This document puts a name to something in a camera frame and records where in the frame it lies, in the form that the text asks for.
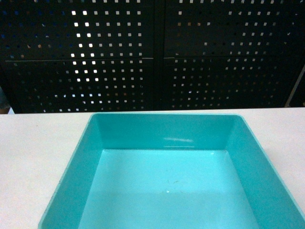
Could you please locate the teal plastic bin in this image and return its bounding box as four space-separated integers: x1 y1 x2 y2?
39 113 305 229

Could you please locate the black perforated pegboard panel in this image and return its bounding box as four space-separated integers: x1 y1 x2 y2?
0 0 305 113

